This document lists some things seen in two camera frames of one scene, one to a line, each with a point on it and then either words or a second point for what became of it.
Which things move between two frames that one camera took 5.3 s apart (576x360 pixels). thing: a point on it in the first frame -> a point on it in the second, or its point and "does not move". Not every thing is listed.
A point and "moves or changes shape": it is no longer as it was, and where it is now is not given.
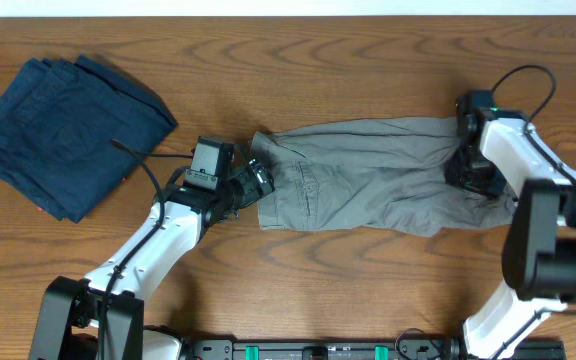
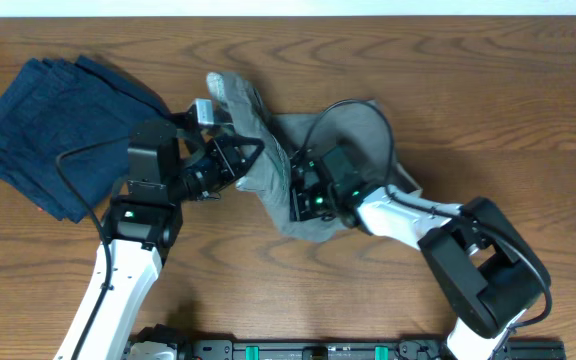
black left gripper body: x=236 y=193 -> x=214 y=166
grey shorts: x=376 y=174 moves or changes shape
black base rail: x=400 y=348 does not move
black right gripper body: x=475 y=171 -> x=313 y=203
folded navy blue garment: x=50 y=132 does not move
